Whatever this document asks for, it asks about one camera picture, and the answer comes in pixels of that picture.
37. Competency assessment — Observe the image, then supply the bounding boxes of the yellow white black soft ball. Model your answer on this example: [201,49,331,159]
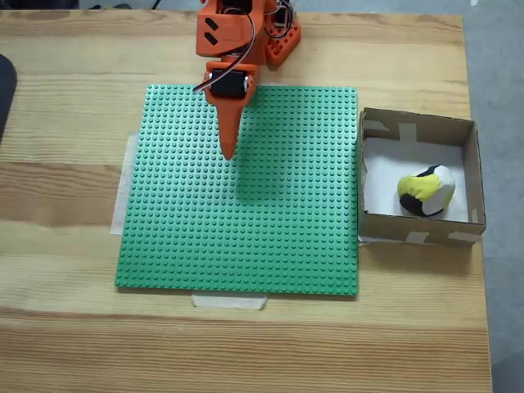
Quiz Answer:
[395,164,458,217]

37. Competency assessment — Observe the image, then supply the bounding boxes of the white paper box liner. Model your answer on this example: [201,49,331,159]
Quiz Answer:
[362,137,470,224]

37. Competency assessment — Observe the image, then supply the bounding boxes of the brown cardboard box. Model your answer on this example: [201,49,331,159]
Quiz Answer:
[358,106,488,249]

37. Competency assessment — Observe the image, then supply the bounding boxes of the green studded baseplate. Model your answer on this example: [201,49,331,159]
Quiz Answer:
[114,84,361,298]

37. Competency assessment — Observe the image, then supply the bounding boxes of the long masking tape strip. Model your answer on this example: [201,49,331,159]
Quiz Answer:
[109,130,140,237]

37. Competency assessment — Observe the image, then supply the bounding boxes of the short masking tape strip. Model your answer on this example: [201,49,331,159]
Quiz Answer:
[191,293,269,311]

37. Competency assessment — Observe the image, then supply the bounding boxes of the black rounded object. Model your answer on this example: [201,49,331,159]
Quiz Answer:
[0,52,20,144]

